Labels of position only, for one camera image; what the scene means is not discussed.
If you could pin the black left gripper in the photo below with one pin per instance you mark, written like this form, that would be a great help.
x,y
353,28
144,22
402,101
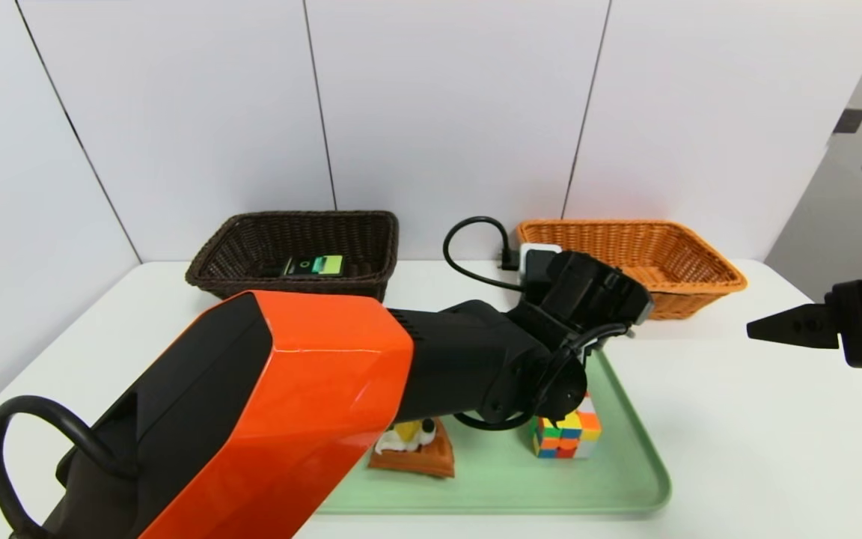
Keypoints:
x,y
595,299

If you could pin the toy waffle with cream fruit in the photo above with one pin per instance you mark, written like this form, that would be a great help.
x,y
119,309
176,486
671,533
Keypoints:
x,y
416,460

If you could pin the dark green pump bottle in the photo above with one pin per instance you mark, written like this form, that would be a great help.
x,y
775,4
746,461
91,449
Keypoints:
x,y
315,266

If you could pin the orange and black left arm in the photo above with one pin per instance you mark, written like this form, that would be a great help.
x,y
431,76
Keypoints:
x,y
289,389

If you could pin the orange wicker basket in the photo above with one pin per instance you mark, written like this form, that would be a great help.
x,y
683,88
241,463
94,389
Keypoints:
x,y
670,262

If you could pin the dark brown wicker basket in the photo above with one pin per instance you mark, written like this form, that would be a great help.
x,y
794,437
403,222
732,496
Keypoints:
x,y
341,232

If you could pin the multicoloured puzzle cube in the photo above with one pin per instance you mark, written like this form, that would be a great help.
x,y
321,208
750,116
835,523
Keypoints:
x,y
567,442

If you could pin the light green plastic tray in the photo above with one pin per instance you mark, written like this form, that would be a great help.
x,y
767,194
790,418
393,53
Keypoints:
x,y
625,464

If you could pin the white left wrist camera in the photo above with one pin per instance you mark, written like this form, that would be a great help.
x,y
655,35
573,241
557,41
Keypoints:
x,y
539,251

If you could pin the black square wall fitting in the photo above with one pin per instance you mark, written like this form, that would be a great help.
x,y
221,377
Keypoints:
x,y
849,122

